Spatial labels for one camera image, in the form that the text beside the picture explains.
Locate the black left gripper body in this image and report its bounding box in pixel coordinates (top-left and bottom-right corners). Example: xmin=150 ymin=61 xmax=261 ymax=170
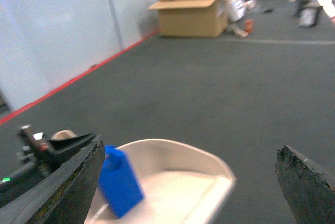
xmin=17 ymin=125 xmax=99 ymax=179

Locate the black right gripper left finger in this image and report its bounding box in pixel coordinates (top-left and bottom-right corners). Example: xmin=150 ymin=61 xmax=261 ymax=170
xmin=1 ymin=140 xmax=105 ymax=223

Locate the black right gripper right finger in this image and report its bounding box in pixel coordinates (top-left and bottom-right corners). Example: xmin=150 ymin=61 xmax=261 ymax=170
xmin=275 ymin=145 xmax=334 ymax=223

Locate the blue plastic part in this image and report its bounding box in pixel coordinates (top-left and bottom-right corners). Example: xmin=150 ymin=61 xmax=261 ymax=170
xmin=98 ymin=145 xmax=144 ymax=218

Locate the beige plastic scoop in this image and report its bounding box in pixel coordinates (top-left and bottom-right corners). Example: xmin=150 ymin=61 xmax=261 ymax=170
xmin=51 ymin=129 xmax=237 ymax=224

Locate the black white box right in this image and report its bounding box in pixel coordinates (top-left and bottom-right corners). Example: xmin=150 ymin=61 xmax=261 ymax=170
xmin=299 ymin=6 xmax=323 ymax=27

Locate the orange small can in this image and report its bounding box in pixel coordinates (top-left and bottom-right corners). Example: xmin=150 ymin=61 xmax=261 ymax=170
xmin=244 ymin=19 xmax=254 ymax=33

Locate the large open cardboard box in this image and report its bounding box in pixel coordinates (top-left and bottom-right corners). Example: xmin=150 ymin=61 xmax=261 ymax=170
xmin=148 ymin=0 xmax=228 ymax=38

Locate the wooden handled brush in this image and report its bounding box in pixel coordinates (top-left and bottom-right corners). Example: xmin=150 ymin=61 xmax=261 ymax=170
xmin=230 ymin=24 xmax=249 ymax=38

